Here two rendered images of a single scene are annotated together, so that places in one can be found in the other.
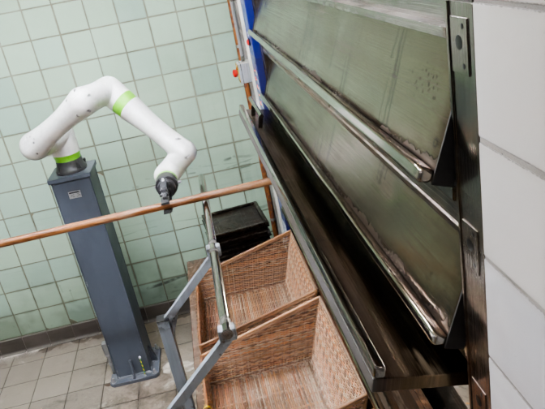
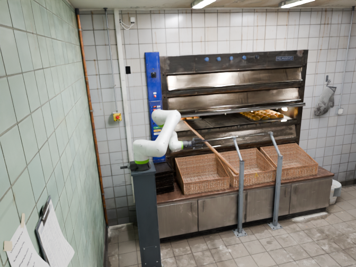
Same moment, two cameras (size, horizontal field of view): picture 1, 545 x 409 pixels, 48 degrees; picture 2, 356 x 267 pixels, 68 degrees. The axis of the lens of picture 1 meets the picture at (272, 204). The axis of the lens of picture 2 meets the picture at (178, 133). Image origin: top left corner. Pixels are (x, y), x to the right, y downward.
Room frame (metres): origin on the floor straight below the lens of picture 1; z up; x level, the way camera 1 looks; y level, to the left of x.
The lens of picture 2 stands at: (2.81, 3.05, 2.15)
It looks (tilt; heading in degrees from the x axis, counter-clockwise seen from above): 17 degrees down; 263
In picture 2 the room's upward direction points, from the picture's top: 2 degrees counter-clockwise
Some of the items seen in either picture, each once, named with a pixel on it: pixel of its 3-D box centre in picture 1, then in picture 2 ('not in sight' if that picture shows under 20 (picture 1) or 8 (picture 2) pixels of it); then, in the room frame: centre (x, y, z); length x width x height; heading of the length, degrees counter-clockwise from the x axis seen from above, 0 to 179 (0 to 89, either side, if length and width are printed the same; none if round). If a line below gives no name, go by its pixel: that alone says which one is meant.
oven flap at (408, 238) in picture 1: (319, 129); (237, 98); (1.62, -0.17, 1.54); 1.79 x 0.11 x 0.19; 5
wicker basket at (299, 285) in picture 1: (253, 297); (201, 172); (2.17, 0.15, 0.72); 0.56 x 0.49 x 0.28; 4
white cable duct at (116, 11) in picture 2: (253, 75); (126, 115); (3.00, -0.03, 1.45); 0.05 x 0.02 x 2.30; 5
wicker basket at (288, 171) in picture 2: not in sight; (287, 160); (0.98, 0.05, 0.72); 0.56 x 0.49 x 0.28; 5
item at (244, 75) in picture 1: (244, 71); (117, 116); (3.11, 0.01, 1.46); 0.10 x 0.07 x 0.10; 5
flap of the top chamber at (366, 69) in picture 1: (304, 33); (237, 78); (1.62, -0.17, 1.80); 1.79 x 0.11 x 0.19; 5
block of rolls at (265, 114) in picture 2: not in sight; (259, 113); (1.08, -0.66, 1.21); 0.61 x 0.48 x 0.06; 95
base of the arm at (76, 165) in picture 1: (71, 161); (135, 165); (2.91, 0.93, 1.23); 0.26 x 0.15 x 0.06; 4
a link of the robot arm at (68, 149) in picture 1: (60, 140); (142, 151); (2.84, 0.93, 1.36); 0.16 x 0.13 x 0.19; 151
